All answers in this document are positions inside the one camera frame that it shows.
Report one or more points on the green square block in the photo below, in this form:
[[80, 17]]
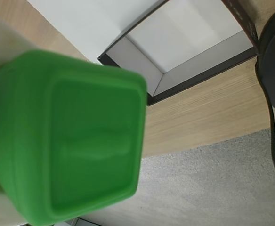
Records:
[[69, 136]]

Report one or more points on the brown box white inside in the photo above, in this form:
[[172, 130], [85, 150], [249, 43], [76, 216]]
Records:
[[184, 40]]

